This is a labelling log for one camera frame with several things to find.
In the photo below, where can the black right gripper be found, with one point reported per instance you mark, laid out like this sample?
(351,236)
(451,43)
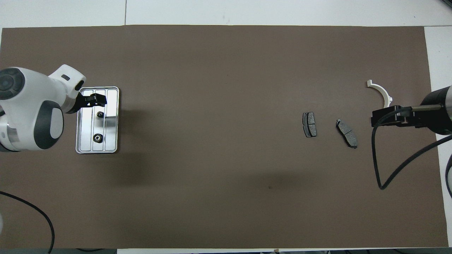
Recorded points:
(411,116)

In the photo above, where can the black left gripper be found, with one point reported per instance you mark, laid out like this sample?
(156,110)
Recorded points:
(76,104)

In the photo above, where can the large black bearing gear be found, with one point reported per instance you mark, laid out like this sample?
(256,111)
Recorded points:
(97,138)

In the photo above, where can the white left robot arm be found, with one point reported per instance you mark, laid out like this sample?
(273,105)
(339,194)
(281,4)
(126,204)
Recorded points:
(31,106)

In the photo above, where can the silver ribbed metal tray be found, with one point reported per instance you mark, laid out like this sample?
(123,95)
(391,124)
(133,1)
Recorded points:
(109,130)

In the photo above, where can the long grey brake pad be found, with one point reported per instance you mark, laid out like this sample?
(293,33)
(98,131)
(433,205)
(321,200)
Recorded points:
(347,133)

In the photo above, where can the small rectangular brake pad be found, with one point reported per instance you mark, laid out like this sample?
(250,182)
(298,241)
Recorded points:
(309,124)

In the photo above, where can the brown table mat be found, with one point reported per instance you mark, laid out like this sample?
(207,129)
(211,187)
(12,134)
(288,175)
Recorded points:
(219,176)

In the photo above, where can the white semicircular plastic bracket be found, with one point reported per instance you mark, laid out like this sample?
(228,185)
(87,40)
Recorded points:
(383,94)

